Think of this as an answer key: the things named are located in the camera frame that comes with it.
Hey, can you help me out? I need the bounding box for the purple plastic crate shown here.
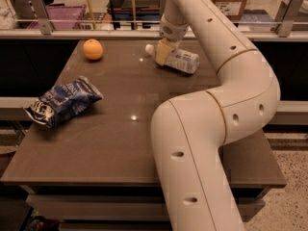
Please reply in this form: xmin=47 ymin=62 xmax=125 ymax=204
xmin=27 ymin=4 xmax=88 ymax=31

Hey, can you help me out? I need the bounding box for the grey table with drawers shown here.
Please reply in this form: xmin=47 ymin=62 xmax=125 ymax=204
xmin=0 ymin=39 xmax=287 ymax=231

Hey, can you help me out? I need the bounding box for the blue chip bag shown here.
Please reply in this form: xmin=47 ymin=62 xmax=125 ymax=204
xmin=24 ymin=76 xmax=103 ymax=129

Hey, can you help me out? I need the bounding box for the right metal railing bracket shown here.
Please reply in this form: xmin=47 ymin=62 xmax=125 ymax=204
xmin=275 ymin=0 xmax=308 ymax=38

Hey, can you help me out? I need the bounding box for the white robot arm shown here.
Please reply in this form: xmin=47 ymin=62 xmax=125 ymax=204
xmin=151 ymin=0 xmax=280 ymax=231

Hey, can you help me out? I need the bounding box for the blue labelled plastic bottle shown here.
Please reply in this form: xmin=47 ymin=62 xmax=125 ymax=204
xmin=145 ymin=44 xmax=200 ymax=74

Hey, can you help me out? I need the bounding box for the orange topped cart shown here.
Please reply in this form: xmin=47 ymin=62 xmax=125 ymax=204
xmin=104 ymin=0 xmax=161 ymax=29

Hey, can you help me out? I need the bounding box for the middle metal railing bracket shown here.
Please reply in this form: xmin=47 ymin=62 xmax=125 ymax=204
xmin=159 ymin=0 xmax=167 ymax=17

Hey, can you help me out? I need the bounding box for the metal railing bracket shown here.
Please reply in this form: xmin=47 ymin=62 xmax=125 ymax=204
xmin=159 ymin=0 xmax=167 ymax=17
xmin=275 ymin=0 xmax=308 ymax=38
xmin=30 ymin=0 xmax=53 ymax=35

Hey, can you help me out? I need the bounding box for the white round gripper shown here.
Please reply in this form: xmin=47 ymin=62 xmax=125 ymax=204
xmin=155 ymin=13 xmax=189 ymax=65

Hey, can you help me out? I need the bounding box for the left metal railing bracket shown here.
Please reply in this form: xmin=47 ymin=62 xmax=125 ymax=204
xmin=30 ymin=0 xmax=53 ymax=35

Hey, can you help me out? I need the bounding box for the yellow pole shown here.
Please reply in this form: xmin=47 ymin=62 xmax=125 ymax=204
xmin=86 ymin=0 xmax=96 ymax=30

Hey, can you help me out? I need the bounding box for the orange fruit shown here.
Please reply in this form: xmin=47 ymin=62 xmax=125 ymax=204
xmin=83 ymin=38 xmax=103 ymax=61

